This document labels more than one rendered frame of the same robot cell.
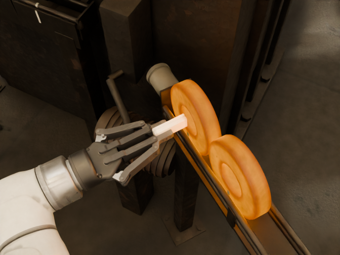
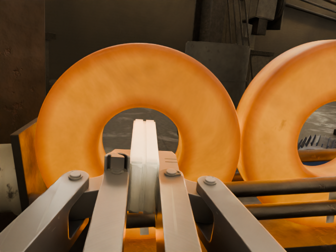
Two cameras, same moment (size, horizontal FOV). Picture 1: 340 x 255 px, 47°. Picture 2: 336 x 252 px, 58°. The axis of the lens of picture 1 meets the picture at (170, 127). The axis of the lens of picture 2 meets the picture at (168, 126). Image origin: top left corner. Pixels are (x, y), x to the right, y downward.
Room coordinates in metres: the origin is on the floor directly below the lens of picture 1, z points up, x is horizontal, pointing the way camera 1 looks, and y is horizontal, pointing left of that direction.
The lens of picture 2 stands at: (0.33, 0.16, 0.78)
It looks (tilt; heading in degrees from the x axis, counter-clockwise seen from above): 14 degrees down; 292
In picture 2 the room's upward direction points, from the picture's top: 5 degrees clockwise
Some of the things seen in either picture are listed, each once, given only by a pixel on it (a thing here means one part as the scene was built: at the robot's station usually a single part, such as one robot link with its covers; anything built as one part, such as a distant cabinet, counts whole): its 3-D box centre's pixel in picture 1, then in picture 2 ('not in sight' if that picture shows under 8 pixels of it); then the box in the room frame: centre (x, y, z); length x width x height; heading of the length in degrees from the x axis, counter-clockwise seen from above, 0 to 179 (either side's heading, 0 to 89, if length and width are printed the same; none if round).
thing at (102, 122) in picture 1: (143, 173); not in sight; (0.52, 0.08, 0.27); 0.22 x 0.13 x 0.53; 63
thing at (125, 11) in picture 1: (129, 35); not in sight; (0.69, 0.10, 0.68); 0.11 x 0.08 x 0.24; 153
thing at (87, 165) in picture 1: (97, 163); not in sight; (0.34, 0.14, 0.70); 0.09 x 0.08 x 0.07; 118
